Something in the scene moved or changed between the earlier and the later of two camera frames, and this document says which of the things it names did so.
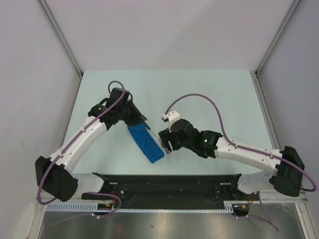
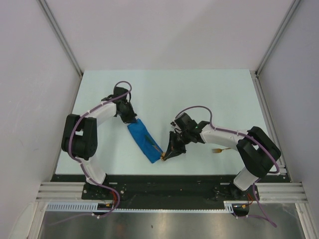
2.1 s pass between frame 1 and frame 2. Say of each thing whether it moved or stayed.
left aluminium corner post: stayed
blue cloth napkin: stayed
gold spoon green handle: moved
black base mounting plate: stayed
